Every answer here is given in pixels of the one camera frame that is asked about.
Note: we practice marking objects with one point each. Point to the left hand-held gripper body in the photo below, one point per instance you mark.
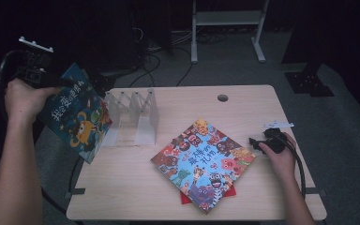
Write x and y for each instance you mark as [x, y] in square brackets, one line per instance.
[39, 73]

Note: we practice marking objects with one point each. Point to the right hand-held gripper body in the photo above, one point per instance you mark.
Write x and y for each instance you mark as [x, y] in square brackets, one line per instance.
[276, 139]

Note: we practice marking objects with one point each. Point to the dark blue monster picture book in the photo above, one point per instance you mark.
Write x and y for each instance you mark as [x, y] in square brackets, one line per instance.
[78, 122]

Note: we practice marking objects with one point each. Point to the blue animal picture book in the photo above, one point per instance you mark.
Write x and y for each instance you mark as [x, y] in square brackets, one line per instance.
[203, 162]

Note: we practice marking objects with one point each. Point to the translucent expandable book stand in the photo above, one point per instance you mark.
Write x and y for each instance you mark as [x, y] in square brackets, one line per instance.
[143, 125]

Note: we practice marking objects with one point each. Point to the red picture book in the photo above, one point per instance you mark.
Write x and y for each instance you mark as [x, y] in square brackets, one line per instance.
[186, 198]

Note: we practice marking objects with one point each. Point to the person's right hand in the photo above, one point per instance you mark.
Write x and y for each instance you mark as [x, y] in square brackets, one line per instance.
[282, 162]

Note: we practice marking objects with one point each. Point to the person's left hand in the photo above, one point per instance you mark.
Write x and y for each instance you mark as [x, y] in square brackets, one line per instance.
[25, 100]

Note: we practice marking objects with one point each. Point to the black stand base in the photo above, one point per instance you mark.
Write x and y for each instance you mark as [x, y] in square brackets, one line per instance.
[309, 82]

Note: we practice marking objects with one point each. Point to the grey tape strip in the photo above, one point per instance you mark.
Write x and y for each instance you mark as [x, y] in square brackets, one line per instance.
[76, 191]
[315, 191]

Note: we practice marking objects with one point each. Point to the white metal stand frame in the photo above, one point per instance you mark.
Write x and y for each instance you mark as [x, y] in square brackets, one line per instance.
[228, 17]

